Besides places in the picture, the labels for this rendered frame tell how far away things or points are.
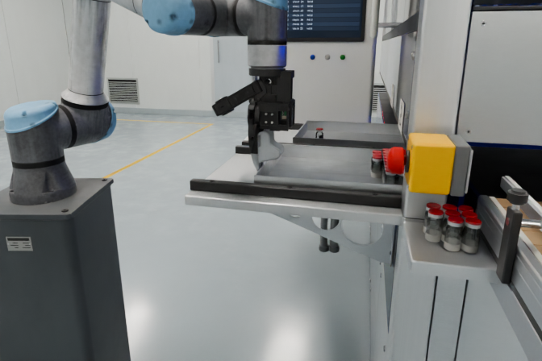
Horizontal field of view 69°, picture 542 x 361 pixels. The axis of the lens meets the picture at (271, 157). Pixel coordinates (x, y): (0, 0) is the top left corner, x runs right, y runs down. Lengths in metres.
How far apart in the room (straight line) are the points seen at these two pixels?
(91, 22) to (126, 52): 6.30
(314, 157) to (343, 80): 0.72
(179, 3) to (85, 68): 0.48
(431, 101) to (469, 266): 0.24
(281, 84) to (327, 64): 0.91
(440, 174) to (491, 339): 0.36
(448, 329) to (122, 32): 7.00
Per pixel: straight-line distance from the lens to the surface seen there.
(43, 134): 1.08
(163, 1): 0.69
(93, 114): 1.14
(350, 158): 1.00
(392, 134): 1.32
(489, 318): 0.82
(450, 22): 0.65
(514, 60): 0.67
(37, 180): 1.10
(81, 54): 1.11
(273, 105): 0.76
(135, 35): 7.27
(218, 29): 0.78
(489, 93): 0.67
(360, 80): 1.68
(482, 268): 0.60
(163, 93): 7.11
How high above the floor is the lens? 1.16
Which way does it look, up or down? 16 degrees down
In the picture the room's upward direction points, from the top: straight up
